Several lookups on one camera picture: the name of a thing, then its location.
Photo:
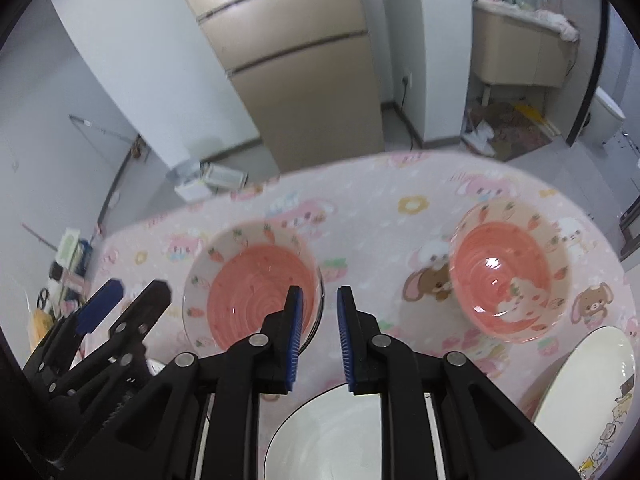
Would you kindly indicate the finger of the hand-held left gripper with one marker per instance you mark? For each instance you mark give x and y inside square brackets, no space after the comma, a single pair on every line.
[100,307]
[150,305]

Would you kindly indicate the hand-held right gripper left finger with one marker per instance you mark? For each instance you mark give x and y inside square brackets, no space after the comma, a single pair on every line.
[295,340]

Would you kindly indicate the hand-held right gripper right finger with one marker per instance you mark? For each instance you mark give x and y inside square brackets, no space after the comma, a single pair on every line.
[345,340]

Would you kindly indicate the pink carrot print bowl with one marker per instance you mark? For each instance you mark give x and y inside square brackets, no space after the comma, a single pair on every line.
[240,290]
[500,270]

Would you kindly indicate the white cartoon print plate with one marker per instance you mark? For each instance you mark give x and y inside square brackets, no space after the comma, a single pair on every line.
[325,435]
[585,395]

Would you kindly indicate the yellow bag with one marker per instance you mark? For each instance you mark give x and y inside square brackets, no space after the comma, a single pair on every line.
[41,327]

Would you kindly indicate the green white packet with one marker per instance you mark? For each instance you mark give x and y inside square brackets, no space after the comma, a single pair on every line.
[69,246]

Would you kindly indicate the pink printed tablecloth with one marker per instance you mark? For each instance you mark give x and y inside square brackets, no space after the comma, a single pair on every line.
[375,240]

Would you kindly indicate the small white box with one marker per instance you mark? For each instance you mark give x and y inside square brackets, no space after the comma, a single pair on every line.
[192,191]

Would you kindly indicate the white tray box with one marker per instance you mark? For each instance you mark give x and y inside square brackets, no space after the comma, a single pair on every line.
[225,176]

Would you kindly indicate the white paper scraps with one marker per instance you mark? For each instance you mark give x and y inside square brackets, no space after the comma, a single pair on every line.
[477,136]

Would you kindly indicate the beige refrigerator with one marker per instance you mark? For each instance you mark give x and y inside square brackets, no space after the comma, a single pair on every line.
[300,85]

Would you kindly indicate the brown doormat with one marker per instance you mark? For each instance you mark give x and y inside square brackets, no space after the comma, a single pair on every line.
[520,132]

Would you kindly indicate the yellow plastic object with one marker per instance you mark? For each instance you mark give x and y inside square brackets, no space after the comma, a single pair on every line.
[529,111]

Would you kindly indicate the dark chair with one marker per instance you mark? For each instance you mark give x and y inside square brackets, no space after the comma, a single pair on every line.
[631,235]

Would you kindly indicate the beige vanity cabinet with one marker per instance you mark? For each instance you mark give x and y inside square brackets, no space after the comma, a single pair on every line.
[515,50]

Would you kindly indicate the white toilet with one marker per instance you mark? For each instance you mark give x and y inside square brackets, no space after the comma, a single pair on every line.
[607,115]

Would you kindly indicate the white wall socket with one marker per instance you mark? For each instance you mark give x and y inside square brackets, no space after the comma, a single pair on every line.
[406,80]

